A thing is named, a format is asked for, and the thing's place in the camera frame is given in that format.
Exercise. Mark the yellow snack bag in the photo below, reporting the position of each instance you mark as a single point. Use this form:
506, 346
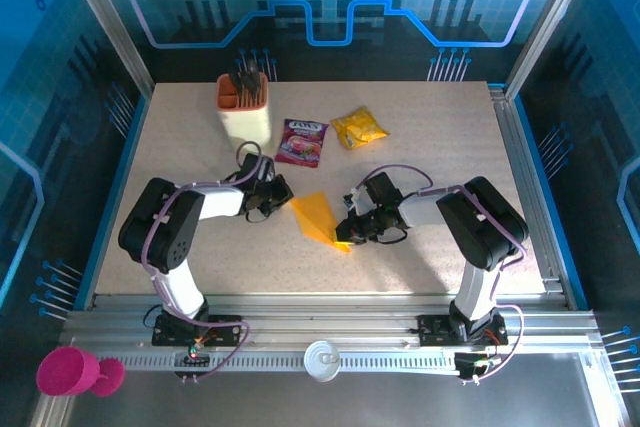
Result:
359, 127

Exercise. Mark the cream knife block orange top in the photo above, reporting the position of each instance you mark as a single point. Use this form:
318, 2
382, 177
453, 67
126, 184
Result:
246, 122

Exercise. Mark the aluminium side rail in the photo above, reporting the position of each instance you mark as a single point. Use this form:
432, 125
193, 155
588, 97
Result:
510, 137

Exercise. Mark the purple candy bag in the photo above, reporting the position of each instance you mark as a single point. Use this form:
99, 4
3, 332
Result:
302, 144

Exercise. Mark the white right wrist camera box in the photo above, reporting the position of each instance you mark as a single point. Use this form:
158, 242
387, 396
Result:
359, 202

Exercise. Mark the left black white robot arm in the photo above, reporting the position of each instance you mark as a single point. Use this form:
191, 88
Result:
155, 227

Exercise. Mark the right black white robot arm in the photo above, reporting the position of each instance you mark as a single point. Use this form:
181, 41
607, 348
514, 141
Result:
480, 222

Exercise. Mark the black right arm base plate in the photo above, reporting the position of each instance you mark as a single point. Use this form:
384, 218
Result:
435, 329

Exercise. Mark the pink plastic goblet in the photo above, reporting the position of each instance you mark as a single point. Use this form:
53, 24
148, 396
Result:
70, 372

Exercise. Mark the aluminium frame post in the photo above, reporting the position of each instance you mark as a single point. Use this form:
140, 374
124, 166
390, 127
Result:
545, 32
107, 27

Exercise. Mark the aluminium frame rail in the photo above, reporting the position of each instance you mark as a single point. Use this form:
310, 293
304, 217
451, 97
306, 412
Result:
325, 319

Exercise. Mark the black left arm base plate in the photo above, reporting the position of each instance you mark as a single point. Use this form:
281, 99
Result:
220, 331

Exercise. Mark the small LED circuit board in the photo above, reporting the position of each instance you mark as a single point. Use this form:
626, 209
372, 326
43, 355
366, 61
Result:
475, 364
196, 349

